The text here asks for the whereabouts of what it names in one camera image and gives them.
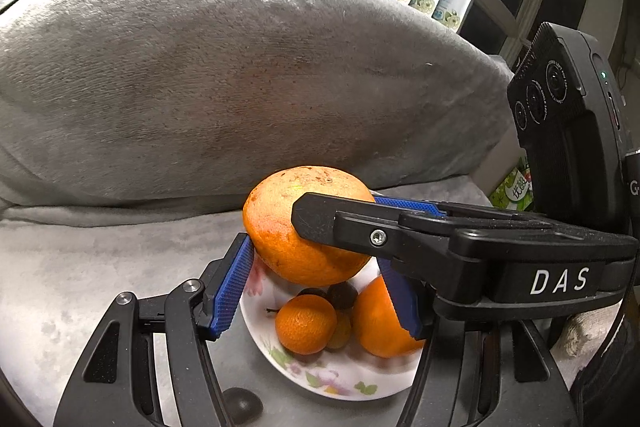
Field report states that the grey fleece blanket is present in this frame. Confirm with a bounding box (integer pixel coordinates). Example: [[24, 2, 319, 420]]
[[0, 57, 571, 427]]

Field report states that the brown longan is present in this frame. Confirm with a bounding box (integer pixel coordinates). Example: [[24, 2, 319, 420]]
[[325, 309, 354, 351]]

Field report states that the mandarin with stem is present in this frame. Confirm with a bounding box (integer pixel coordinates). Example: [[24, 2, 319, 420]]
[[266, 294, 338, 355]]

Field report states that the medium orange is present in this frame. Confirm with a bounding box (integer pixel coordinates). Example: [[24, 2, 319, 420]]
[[351, 275, 426, 359]]

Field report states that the large orange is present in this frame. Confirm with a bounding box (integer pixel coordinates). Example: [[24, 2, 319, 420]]
[[242, 165, 377, 286]]

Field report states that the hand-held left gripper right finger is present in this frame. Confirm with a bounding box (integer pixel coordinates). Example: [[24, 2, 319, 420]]
[[377, 258, 576, 427]]

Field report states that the green box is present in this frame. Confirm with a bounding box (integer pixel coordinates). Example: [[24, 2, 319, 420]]
[[489, 157, 533, 212]]

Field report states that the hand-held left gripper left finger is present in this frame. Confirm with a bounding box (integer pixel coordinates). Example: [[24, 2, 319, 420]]
[[52, 233, 256, 427]]

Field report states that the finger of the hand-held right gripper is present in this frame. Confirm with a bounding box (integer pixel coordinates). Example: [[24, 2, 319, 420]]
[[292, 193, 451, 258], [372, 196, 546, 221]]

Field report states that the person's right hand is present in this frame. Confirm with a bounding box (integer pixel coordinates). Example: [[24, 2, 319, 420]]
[[555, 307, 609, 357]]

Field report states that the white floral bowl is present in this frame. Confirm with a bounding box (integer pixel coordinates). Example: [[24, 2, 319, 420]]
[[239, 252, 426, 401]]

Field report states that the grey pillow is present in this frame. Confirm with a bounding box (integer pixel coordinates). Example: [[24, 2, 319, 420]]
[[0, 0, 516, 208]]

